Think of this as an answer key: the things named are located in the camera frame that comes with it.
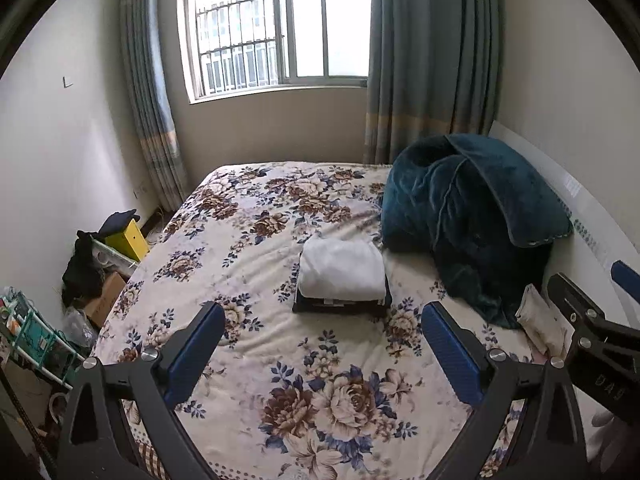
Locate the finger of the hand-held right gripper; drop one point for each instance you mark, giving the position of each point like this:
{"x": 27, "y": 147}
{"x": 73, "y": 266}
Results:
{"x": 575, "y": 300}
{"x": 627, "y": 280}

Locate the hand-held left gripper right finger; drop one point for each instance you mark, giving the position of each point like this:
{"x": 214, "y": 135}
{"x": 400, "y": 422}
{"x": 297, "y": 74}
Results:
{"x": 452, "y": 352}

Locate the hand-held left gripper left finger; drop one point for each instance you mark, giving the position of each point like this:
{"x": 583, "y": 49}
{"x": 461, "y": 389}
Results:
{"x": 195, "y": 352}

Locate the white garment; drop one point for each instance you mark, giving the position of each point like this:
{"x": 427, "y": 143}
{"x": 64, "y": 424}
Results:
{"x": 342, "y": 265}

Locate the person's right hand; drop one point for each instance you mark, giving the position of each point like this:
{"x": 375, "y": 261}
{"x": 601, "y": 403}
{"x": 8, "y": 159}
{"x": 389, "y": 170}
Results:
{"x": 606, "y": 432}

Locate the small beige cloth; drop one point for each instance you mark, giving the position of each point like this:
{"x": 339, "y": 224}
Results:
{"x": 542, "y": 322}

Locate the floral bedsheet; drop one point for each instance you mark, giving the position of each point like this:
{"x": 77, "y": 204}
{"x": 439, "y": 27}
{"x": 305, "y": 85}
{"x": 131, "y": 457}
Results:
{"x": 280, "y": 340}

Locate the cardboard box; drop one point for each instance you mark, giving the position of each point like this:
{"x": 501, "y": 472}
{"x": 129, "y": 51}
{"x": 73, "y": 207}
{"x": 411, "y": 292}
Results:
{"x": 105, "y": 297}

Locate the clear plastic bag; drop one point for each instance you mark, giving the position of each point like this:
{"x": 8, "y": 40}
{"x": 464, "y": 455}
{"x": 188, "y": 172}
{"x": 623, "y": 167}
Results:
{"x": 79, "y": 329}

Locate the dark folded garment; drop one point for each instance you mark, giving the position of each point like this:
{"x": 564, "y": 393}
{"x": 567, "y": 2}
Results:
{"x": 340, "y": 307}

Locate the white basket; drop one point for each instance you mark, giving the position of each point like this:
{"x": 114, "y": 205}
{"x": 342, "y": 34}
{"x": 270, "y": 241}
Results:
{"x": 112, "y": 259}

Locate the yellow box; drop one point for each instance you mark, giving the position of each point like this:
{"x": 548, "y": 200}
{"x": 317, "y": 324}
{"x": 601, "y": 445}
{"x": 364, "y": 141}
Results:
{"x": 131, "y": 242}

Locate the white headboard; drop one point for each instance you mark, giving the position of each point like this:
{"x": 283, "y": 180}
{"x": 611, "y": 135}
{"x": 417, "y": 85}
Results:
{"x": 550, "y": 170}

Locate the black cloth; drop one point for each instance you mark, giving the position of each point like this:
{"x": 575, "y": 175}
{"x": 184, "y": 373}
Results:
{"x": 82, "y": 272}

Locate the dark teal blanket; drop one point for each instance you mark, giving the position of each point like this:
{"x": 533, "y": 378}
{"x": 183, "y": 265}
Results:
{"x": 465, "y": 200}

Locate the dark cap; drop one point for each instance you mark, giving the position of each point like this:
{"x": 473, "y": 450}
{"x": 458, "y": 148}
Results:
{"x": 119, "y": 220}

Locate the green and white rack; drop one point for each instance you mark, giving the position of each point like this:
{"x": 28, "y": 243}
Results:
{"x": 35, "y": 340}

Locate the grey-blue curtain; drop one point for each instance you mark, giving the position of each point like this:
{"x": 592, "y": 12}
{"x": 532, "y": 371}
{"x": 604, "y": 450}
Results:
{"x": 430, "y": 60}
{"x": 150, "y": 110}

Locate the window with metal bars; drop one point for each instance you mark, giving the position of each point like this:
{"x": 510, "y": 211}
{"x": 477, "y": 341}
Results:
{"x": 280, "y": 25}

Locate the wall socket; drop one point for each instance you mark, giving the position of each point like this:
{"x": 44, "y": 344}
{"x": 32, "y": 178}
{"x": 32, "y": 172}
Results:
{"x": 140, "y": 191}

